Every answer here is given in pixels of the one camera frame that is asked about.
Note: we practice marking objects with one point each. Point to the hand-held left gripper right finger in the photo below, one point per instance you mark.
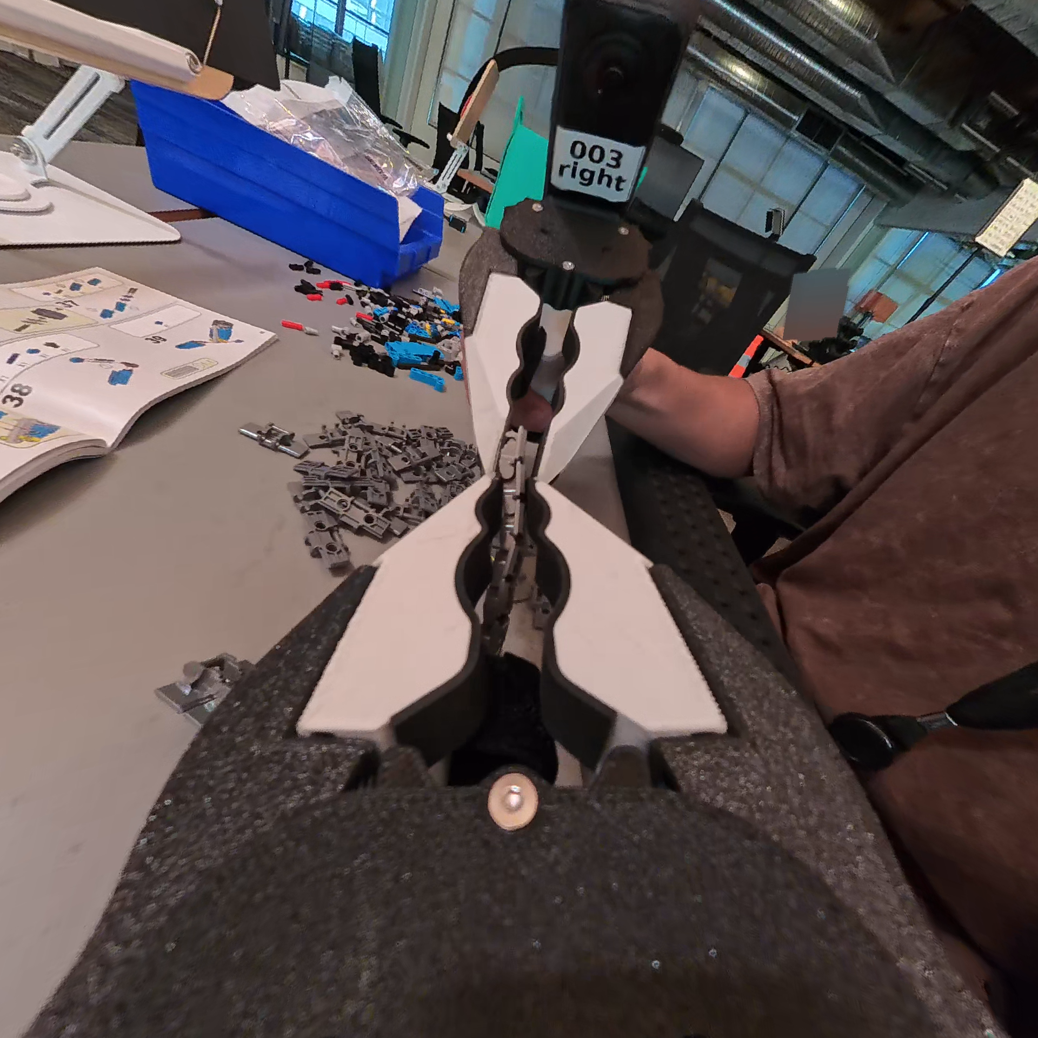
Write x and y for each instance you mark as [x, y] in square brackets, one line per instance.
[632, 641]

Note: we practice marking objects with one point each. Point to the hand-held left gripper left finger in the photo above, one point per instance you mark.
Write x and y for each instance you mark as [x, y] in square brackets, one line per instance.
[389, 641]

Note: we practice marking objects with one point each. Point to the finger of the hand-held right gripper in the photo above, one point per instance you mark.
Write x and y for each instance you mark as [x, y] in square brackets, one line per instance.
[600, 365]
[495, 357]

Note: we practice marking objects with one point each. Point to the single grey track link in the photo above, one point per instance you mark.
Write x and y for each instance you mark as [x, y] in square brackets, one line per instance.
[203, 685]

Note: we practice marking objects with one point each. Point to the grey desk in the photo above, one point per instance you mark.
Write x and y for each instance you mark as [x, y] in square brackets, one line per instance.
[162, 568]

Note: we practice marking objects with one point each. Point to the person's right hand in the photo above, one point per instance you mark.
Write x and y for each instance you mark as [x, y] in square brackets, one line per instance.
[537, 413]

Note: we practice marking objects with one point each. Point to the pile of small coloured bricks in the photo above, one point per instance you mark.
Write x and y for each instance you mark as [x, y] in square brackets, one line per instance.
[389, 332]

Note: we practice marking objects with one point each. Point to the teal bin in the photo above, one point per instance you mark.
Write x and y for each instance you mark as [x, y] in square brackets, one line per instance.
[519, 162]

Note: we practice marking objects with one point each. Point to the wooden board stand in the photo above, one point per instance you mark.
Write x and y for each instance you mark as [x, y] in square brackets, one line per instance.
[474, 105]

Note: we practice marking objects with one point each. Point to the orange traffic cone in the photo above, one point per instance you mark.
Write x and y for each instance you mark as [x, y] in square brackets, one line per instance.
[746, 357]

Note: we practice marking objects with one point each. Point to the black office chair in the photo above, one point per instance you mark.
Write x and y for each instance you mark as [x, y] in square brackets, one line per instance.
[373, 81]

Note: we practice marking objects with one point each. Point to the blue storage bin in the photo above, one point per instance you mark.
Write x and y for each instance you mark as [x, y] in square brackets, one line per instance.
[284, 186]

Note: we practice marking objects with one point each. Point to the clear plastic bags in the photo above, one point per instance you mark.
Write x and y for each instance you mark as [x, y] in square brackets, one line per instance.
[340, 130]

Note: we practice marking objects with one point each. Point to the black partition panel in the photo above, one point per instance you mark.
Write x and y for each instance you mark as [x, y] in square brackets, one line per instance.
[243, 40]

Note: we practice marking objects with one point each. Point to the instruction booklet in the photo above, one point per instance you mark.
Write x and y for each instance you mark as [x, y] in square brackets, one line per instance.
[105, 381]

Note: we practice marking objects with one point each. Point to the white book stand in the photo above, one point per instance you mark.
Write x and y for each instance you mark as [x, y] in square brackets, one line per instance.
[65, 211]

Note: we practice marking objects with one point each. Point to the white wall poster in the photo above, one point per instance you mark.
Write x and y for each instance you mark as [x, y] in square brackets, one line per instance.
[1010, 215]

